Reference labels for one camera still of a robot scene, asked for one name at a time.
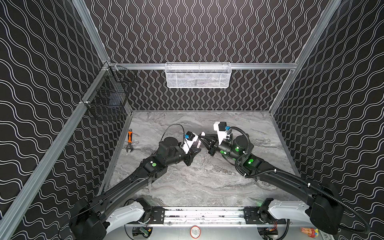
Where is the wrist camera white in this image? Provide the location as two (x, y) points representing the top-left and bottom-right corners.
(182, 131), (201, 154)
(214, 122), (231, 145)

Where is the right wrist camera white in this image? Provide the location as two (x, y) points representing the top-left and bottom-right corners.
(214, 122), (231, 145)

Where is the red white round sticker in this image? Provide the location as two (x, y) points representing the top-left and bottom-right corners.
(190, 226), (201, 240)

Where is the black wire basket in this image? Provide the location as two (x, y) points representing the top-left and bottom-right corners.
(85, 66), (137, 122)

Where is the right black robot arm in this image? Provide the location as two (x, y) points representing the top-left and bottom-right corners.
(199, 134), (344, 235)

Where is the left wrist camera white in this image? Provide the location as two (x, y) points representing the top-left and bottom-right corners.
(182, 131), (201, 154)

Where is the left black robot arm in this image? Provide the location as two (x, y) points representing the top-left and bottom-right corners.
(69, 137), (201, 240)

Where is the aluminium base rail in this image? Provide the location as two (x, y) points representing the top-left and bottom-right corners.
(86, 206), (326, 226)

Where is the orange handled adjustable wrench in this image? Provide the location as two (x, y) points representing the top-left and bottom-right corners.
(126, 129), (134, 153)

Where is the orange red small object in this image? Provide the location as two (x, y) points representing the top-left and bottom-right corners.
(301, 227), (319, 239)

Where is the white mesh wire basket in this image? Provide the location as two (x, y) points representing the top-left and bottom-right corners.
(165, 62), (232, 89)

